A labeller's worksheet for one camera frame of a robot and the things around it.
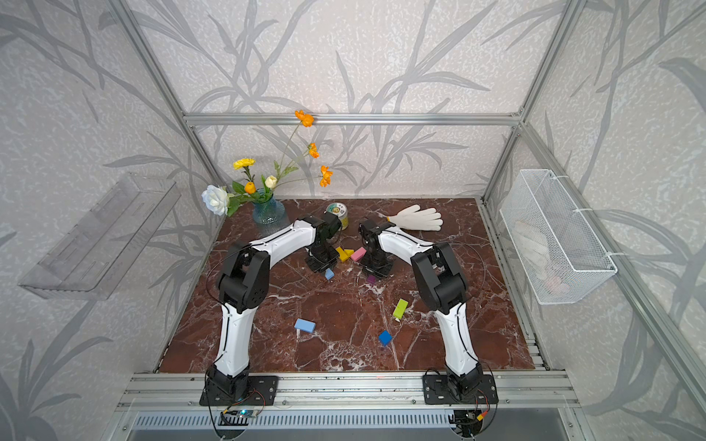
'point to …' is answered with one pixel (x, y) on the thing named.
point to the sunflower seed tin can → (339, 209)
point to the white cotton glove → (414, 218)
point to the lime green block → (400, 309)
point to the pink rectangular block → (358, 254)
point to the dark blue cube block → (385, 337)
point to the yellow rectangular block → (344, 254)
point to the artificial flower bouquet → (229, 198)
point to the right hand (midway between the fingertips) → (367, 274)
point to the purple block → (371, 278)
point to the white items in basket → (535, 250)
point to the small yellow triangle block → (349, 252)
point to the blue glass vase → (269, 212)
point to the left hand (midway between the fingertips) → (335, 269)
